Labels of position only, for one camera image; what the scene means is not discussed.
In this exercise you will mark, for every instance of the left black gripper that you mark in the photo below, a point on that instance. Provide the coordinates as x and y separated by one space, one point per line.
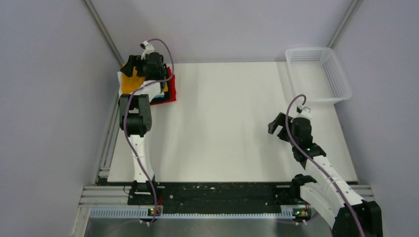
133 60

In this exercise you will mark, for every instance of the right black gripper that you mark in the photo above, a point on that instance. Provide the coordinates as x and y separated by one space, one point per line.
280 120

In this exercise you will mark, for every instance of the yellow t-shirt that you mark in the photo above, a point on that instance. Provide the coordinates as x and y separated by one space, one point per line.
128 84

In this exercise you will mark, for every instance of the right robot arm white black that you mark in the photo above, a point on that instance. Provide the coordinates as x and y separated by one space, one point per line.
347 213

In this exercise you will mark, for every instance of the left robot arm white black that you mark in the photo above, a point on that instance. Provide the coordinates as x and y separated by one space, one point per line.
135 121

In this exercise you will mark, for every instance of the red folded t-shirt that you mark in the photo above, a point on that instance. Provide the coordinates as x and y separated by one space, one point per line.
171 88

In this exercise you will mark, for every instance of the white plastic basket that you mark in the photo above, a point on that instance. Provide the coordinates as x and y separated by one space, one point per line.
317 73

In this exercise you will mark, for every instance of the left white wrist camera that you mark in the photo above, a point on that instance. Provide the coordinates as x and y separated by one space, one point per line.
147 49

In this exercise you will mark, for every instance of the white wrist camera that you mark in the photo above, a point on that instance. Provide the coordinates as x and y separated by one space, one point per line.
304 112
147 49

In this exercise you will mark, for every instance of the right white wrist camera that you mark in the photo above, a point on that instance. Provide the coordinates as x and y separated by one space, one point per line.
304 112

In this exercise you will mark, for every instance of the left corner aluminium post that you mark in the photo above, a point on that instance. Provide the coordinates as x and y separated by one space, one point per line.
103 30

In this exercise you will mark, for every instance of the corner aluminium post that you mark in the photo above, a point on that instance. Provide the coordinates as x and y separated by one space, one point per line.
354 6
103 30

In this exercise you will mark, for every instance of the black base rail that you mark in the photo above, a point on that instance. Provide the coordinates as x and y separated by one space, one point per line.
218 197

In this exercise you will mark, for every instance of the left aluminium frame rail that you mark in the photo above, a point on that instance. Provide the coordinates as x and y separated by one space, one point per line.
106 151

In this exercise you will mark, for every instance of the right corner aluminium post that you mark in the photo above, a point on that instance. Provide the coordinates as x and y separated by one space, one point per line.
354 6

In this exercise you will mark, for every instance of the white slotted cable duct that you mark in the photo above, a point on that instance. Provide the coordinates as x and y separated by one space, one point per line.
288 212

